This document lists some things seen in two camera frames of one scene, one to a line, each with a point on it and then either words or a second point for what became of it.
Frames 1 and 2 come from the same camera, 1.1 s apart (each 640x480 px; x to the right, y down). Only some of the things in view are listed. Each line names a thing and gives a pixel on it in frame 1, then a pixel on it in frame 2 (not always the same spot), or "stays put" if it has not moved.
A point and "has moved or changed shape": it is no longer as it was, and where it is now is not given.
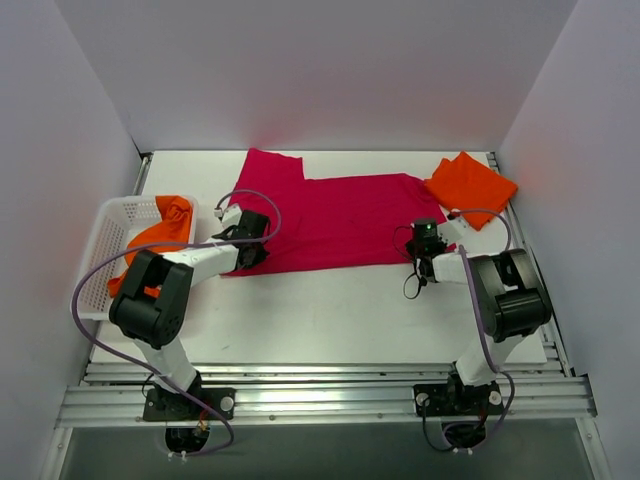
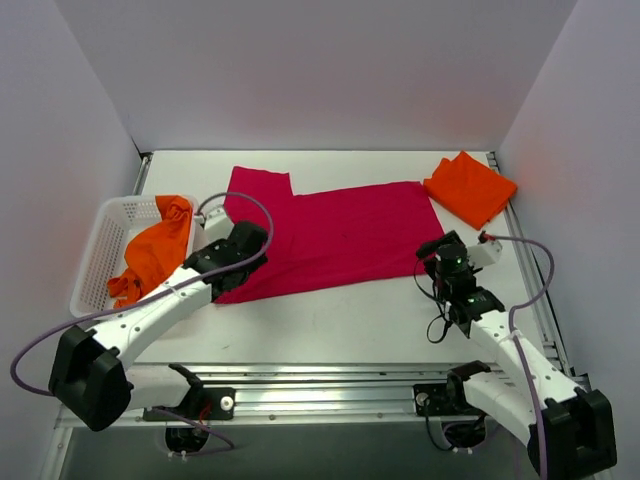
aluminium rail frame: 335,396 stays put
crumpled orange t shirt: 174,227 stays put
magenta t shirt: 334,221 has moved or changed shape
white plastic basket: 118,221 stays put
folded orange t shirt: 464,183 stays put
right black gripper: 420,267 to 432,248
